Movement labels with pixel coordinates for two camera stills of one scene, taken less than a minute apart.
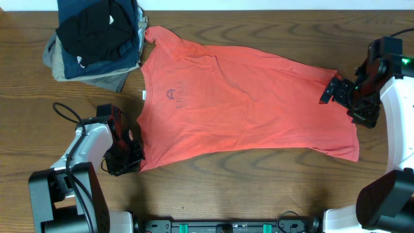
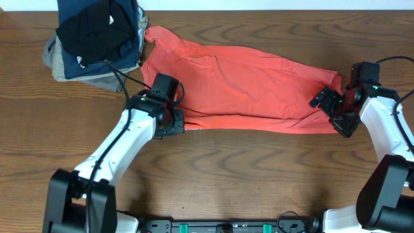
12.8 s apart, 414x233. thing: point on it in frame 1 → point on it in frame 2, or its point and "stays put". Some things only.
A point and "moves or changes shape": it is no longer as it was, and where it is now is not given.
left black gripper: [137, 157] → [179, 127]
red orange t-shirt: [200, 99] moves or changes shape
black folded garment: [104, 32] stays put
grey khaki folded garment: [113, 79] stays put
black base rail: [281, 226] stays put
